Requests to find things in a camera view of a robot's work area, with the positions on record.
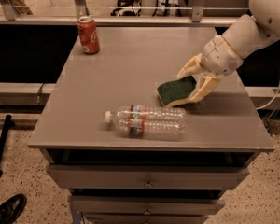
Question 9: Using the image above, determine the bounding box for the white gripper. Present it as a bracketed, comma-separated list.
[177, 35, 243, 103]

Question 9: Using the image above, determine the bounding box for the green and yellow sponge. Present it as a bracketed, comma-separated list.
[157, 76, 196, 107]

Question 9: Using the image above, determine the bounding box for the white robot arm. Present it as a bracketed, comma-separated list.
[177, 0, 280, 104]

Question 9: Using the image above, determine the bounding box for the clear plastic water bottle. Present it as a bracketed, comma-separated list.
[105, 105, 186, 135]

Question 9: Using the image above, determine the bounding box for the black office chair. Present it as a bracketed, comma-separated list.
[110, 0, 141, 16]

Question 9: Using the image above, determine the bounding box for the red soda can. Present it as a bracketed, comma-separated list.
[77, 16, 100, 54]

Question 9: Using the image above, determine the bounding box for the grey drawer cabinet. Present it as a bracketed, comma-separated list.
[29, 27, 273, 224]

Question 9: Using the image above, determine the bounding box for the middle grey drawer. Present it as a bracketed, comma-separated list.
[70, 196, 225, 216]

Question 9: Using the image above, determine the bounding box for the grey drawer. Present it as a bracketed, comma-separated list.
[84, 213, 207, 224]
[48, 165, 249, 190]
[70, 196, 225, 216]

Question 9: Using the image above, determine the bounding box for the top grey drawer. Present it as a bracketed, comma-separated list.
[48, 165, 249, 190]

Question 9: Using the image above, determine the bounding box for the bottom grey drawer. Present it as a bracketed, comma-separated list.
[84, 213, 207, 224]

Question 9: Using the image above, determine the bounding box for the black metal stand leg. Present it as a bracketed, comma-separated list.
[0, 115, 14, 177]

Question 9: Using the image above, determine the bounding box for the black leather shoe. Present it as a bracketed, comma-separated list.
[0, 194, 27, 224]

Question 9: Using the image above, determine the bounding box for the metal window rail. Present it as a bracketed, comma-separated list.
[0, 0, 248, 27]

